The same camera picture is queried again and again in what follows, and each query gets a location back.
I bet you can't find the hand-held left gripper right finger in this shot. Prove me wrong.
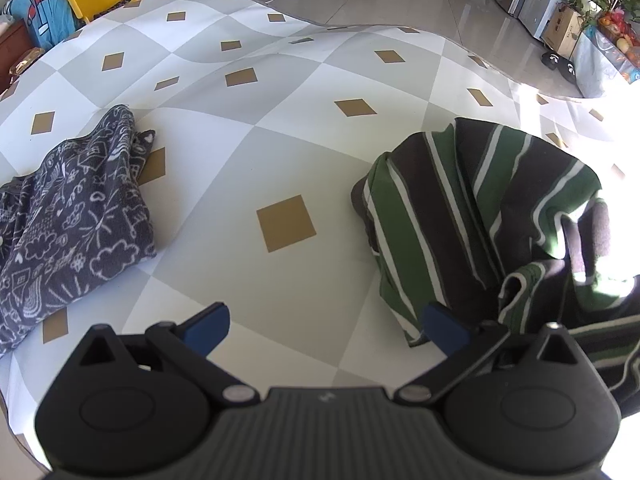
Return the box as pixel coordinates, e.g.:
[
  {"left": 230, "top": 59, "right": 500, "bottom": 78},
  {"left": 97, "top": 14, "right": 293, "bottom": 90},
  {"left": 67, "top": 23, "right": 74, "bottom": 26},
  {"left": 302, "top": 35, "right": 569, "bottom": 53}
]
[{"left": 394, "top": 302, "right": 598, "bottom": 406}]

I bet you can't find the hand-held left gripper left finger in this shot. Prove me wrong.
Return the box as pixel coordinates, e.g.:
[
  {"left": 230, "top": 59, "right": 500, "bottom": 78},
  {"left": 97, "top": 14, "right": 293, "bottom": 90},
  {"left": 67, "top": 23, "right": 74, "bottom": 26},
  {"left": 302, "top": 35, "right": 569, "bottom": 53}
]
[{"left": 57, "top": 302, "right": 261, "bottom": 406}]

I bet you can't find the dark grey doodle-print fleece garment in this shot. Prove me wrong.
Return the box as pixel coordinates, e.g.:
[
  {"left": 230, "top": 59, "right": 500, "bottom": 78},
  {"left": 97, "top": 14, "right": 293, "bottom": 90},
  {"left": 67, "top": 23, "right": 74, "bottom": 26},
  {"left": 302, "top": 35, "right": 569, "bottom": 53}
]
[{"left": 0, "top": 104, "right": 160, "bottom": 358}]

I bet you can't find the cardboard box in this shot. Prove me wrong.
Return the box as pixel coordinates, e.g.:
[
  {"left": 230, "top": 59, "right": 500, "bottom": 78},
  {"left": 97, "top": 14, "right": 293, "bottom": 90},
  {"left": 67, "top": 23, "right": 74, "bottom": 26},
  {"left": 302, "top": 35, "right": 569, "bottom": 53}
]
[{"left": 542, "top": 5, "right": 584, "bottom": 59}]

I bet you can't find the brown wooden cabinet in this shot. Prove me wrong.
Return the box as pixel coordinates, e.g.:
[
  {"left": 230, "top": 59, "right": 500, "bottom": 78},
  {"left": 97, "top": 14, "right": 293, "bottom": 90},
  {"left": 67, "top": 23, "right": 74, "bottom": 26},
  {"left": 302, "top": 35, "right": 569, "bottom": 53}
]
[{"left": 0, "top": 20, "right": 46, "bottom": 94}]

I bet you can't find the blue cartoon pillow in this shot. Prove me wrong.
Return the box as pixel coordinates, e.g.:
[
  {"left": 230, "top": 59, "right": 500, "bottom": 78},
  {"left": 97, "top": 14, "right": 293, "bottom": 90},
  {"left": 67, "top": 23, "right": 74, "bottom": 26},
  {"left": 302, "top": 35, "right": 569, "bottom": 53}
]
[{"left": 9, "top": 0, "right": 78, "bottom": 50}]

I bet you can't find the green brown striped shirt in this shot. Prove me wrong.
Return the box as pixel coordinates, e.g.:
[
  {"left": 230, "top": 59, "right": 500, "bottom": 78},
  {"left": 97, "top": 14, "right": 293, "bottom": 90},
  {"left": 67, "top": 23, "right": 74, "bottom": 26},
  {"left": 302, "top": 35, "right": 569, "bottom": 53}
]
[{"left": 350, "top": 117, "right": 640, "bottom": 406}]

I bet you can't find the pile of fruit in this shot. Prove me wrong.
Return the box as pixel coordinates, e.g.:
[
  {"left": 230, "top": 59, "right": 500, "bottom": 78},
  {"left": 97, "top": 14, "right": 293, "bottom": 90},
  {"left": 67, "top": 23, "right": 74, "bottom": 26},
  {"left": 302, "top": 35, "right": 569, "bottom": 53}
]
[{"left": 597, "top": 10, "right": 640, "bottom": 84}]

